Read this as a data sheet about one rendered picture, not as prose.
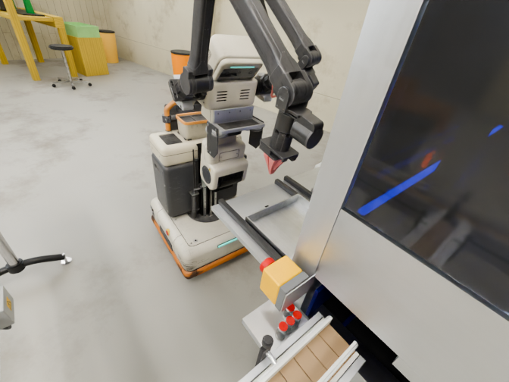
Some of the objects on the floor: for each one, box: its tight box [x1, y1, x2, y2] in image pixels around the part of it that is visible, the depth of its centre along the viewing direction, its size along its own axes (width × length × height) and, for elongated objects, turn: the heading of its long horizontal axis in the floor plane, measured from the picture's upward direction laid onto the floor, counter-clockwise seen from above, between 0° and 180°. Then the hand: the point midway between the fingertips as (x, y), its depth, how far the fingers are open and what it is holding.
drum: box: [170, 49, 190, 75], centre depth 500 cm, size 46×45×71 cm
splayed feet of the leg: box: [0, 253, 72, 276], centre depth 150 cm, size 8×50×14 cm, turn 119°
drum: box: [98, 30, 119, 63], centre depth 639 cm, size 42×42×70 cm
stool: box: [48, 44, 92, 89], centre depth 449 cm, size 58×61×65 cm
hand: (271, 171), depth 77 cm, fingers closed
